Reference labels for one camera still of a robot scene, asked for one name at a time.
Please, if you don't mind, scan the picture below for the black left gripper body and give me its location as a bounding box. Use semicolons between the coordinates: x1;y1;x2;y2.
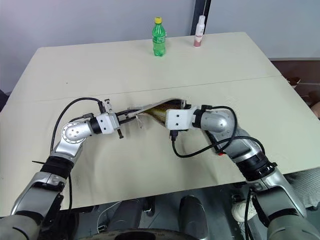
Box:
103;98;126;140

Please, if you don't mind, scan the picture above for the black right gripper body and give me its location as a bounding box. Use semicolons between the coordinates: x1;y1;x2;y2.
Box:
179;98;193;110

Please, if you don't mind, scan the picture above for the clear grid zipper pouch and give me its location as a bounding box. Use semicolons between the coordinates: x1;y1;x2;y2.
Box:
126;97;188;130

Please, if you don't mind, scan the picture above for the beige tablecloth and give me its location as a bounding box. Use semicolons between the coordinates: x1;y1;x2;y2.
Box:
0;31;320;217

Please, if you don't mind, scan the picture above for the green plastic soda bottle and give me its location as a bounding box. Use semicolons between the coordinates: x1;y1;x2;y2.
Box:
151;16;168;58

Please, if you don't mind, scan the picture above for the white pink spray bottle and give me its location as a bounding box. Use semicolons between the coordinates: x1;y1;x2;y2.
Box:
192;14;206;48

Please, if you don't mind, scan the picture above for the dark grey rounded shape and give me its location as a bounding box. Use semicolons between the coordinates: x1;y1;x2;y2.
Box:
109;198;144;232

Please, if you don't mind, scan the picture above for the black vertical pole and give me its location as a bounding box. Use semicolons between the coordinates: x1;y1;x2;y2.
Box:
189;0;204;36

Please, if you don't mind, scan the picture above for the black rounded shape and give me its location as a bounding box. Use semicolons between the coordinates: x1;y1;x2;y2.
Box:
179;194;210;237

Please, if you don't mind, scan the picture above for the dark brown furniture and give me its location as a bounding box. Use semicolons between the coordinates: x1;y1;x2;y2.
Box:
269;57;320;121

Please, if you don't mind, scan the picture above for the dark object at table edge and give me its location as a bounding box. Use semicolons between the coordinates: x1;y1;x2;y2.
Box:
0;89;11;111

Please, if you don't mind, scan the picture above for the grey cloth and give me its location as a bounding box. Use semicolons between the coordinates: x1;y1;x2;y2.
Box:
284;168;320;210

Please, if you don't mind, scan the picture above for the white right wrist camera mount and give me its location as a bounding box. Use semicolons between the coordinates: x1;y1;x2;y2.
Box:
165;105;198;131

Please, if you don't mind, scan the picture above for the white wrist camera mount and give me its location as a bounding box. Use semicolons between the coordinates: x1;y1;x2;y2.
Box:
165;105;198;131
95;112;120;136

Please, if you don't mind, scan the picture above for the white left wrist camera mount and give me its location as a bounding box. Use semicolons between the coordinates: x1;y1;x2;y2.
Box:
95;112;120;136

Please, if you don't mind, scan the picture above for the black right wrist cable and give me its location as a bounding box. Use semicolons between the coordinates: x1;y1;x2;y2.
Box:
170;105;251;159

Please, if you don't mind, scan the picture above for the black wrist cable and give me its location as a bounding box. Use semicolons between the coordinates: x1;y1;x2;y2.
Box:
49;97;104;153
170;105;251;159

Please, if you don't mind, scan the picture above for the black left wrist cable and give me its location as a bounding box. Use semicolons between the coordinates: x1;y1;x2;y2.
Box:
49;97;104;153

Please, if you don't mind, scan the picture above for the black left upper arm cable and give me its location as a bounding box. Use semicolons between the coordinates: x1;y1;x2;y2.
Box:
66;172;74;211

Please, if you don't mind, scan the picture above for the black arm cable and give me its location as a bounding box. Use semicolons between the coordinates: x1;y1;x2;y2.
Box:
66;172;74;211
244;188;254;240

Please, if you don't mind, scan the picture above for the black right upper arm cable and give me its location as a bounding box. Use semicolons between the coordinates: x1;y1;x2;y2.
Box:
244;188;254;240

